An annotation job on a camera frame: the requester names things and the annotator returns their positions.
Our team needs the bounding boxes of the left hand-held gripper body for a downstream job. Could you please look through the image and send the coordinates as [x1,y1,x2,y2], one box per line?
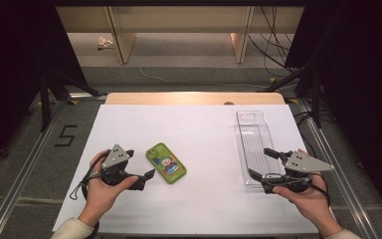
[99,143,132,187]

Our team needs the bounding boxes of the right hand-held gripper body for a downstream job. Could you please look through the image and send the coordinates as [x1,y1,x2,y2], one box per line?
[261,149,335,194]

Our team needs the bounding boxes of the clear plastic tray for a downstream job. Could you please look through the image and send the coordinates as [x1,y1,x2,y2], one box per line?
[235,110,287,187]

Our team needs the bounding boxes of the green snack packet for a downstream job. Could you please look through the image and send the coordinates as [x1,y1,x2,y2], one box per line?
[145,142,188,185]

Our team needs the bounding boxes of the person's right hand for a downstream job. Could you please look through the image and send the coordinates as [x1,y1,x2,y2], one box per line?
[272,148,344,238]

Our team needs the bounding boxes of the person's left hand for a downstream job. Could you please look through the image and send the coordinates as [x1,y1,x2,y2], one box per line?
[78,149,139,229]

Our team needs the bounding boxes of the white table mat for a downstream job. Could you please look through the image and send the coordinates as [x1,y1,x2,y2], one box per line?
[52,104,319,235]

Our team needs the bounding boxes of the black metal stand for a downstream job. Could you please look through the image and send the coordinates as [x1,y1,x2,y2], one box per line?
[39,66,108,133]
[264,61,323,129]

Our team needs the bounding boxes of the light wooden table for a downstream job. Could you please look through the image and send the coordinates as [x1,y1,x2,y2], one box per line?
[104,92,287,106]

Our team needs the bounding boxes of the black curtain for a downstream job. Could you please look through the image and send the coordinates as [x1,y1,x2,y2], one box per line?
[0,0,88,173]
[284,0,382,230]

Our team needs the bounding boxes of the crumpled white paper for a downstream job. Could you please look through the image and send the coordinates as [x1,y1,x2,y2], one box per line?
[96,36,114,51]

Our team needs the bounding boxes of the light wooden shelf unit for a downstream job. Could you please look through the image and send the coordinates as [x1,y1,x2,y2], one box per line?
[55,5,305,65]

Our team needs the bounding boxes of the thin black floor cable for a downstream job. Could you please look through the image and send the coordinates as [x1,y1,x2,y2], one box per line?
[292,110,318,159]

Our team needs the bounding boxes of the aluminium floor rail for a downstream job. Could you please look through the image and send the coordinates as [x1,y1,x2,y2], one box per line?
[0,99,68,239]
[297,99,381,239]

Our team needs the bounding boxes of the bundle of black cables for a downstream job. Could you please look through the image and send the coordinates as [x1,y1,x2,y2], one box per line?
[248,5,300,78]

